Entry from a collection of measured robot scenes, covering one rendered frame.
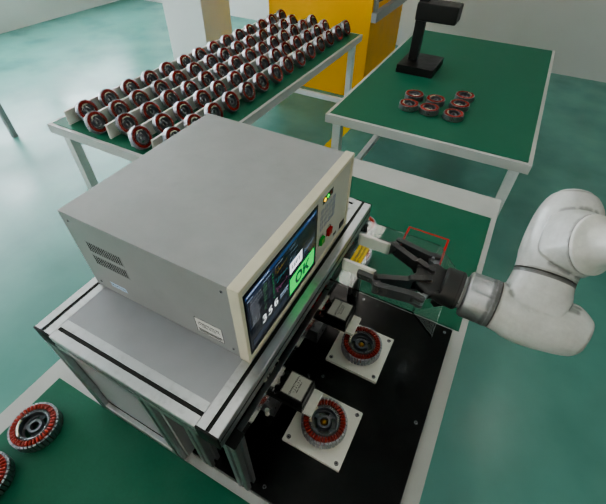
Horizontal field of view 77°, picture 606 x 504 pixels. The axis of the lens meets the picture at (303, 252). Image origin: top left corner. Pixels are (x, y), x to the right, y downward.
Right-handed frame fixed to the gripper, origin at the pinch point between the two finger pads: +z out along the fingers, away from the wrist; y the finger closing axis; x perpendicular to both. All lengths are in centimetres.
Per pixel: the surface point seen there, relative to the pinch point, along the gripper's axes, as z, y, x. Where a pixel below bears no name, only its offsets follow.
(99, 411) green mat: 49, -44, -44
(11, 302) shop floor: 188, -16, -119
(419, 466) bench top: -27, -17, -44
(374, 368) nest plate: -9.1, -0.2, -40.1
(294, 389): 4.2, -21.5, -26.4
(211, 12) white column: 273, 290, -50
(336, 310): 5.0, 2.8, -26.3
